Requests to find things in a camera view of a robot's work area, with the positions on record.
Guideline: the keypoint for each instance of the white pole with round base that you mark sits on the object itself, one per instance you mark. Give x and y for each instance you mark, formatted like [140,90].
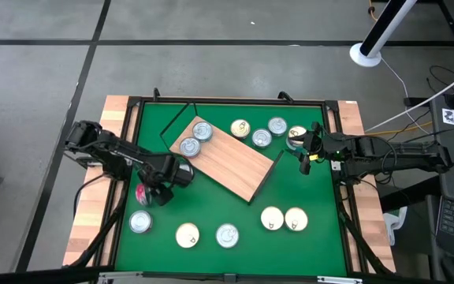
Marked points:
[357,51]

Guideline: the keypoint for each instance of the black clamp hook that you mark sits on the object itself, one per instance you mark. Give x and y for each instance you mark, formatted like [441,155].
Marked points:
[156,94]
[286,96]

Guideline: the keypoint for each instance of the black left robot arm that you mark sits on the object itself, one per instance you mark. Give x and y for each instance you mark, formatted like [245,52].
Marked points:
[109,148]

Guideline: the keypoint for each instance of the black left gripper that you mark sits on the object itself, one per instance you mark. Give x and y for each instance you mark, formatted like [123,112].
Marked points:
[177,179]

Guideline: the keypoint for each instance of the gray camera mount bracket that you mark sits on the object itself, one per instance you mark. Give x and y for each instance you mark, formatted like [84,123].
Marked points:
[229,277]

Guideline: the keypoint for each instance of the white bag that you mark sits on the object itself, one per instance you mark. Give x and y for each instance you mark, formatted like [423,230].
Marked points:
[394,225]

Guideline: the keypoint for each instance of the gold lid seafood can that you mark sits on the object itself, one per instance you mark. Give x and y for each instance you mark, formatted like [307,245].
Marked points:
[240,129]

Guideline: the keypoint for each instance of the wooden shelf black metal frame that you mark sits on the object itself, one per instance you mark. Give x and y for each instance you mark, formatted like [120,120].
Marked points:
[227,161]

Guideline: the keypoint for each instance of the silver lid seafood can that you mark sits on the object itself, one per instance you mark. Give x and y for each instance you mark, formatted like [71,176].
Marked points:
[261,138]
[140,221]
[277,126]

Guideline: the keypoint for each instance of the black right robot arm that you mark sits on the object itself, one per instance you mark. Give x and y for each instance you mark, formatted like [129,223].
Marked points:
[388,155]

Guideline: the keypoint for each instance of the red label seafood can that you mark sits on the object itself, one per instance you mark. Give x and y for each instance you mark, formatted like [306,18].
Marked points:
[144,195]
[190,147]

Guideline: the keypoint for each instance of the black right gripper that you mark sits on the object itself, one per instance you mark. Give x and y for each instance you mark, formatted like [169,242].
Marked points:
[321,144]

